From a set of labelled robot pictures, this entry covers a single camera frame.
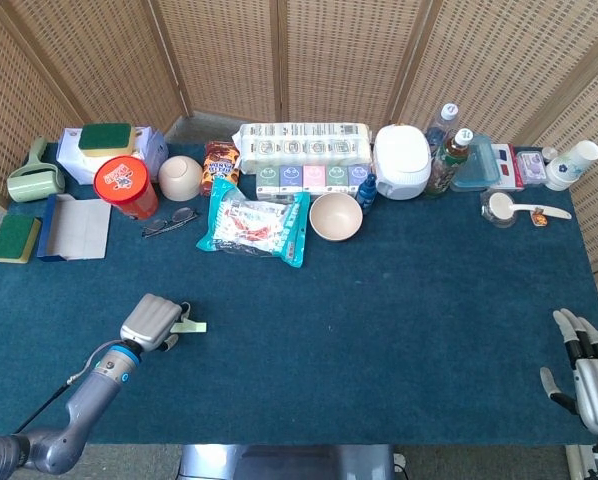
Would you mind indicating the overturned beige bowl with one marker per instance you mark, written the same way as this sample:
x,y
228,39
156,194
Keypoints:
x,y
180,177

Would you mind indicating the stacked paper cups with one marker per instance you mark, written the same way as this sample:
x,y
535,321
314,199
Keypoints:
x,y
571,165

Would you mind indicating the white plastic spoon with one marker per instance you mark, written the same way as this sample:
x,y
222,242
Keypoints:
x,y
501,205

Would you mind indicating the small orange candy wrapper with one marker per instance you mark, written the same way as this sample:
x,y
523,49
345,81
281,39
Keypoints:
x,y
540,218

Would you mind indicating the pink tissue packet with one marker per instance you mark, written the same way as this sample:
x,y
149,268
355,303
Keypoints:
x,y
315,179

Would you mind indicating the white rice cooker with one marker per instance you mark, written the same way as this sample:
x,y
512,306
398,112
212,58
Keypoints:
x,y
401,160

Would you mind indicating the blue table cloth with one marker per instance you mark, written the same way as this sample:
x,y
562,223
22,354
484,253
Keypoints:
x,y
329,350

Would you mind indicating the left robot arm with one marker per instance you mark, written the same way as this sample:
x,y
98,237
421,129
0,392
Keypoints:
x,y
86,405

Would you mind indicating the green tissue packet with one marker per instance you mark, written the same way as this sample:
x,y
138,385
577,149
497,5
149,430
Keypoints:
x,y
337,177
268,181

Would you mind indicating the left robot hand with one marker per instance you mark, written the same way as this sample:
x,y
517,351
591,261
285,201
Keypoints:
x,y
149,322

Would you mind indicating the red white box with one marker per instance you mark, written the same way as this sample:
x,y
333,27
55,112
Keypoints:
x,y
510,167

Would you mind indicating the blue open cardboard box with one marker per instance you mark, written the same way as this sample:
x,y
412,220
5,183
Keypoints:
x,y
79,227

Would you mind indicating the green yellow sponge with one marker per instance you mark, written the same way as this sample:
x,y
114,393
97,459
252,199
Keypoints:
x,y
105,137
14,239

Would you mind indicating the toilet paper roll pack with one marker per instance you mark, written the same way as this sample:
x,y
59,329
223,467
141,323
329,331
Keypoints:
x,y
304,145

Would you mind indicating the white plastic bag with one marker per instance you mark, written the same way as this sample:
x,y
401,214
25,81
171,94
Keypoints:
x,y
71,162

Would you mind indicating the red instant noodle cup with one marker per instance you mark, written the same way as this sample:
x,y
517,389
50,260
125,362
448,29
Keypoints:
x,y
124,182

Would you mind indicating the brown orange cookie pack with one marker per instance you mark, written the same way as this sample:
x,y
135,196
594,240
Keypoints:
x,y
221,167

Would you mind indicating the rattan folding screen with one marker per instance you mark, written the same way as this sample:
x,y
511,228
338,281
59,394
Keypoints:
x,y
229,50

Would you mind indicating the green tea bottle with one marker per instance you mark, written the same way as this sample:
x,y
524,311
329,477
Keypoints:
x,y
446,165

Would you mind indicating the small blue bottle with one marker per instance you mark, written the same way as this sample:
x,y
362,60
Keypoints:
x,y
366,192

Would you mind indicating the clear glass cup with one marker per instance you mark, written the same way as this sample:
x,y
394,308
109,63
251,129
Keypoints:
x,y
494,217

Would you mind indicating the black rimmed glasses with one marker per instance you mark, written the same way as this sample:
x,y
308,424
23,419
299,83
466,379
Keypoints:
x,y
181,216

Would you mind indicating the green lint roller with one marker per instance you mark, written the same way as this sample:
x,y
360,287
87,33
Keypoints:
x,y
31,182

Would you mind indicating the teal snack bag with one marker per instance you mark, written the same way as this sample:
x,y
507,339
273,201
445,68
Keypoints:
x,y
251,230

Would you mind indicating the clear water bottle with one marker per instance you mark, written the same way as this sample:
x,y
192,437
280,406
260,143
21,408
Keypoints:
x,y
444,125

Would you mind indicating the small white capped jar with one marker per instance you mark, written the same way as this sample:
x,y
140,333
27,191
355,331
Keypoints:
x,y
549,154

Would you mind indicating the purple clear box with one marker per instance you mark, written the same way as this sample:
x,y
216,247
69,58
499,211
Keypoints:
x,y
531,167

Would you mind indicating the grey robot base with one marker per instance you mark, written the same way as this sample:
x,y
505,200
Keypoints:
x,y
279,462

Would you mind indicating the upright beige bowl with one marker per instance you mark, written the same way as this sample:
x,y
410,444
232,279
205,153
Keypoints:
x,y
336,216

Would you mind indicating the clear container blue lid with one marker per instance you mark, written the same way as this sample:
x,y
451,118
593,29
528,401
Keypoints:
x,y
479,167

